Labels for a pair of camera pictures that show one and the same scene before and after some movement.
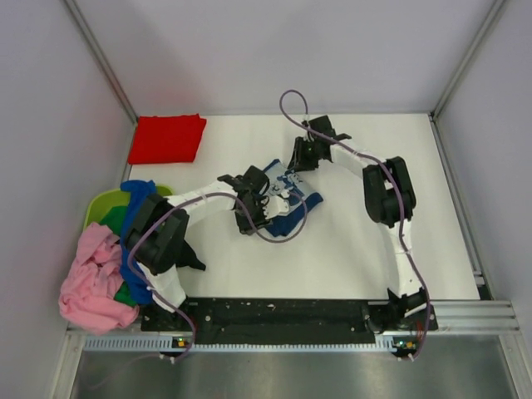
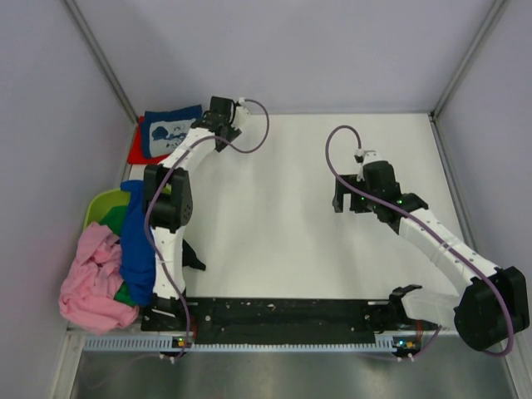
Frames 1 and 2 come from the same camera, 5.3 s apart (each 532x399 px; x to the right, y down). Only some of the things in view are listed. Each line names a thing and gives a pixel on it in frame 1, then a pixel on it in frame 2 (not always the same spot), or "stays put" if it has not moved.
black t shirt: [187, 256] stays put
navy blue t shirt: [285, 184] -> [162, 130]
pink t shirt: [88, 298] stays put
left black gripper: [261, 201] -> [231, 130]
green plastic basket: [103, 201] stays put
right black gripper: [298, 162] -> [342, 189]
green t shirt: [114, 219] stays put
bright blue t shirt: [134, 288] stays put
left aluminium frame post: [101, 57] stays put
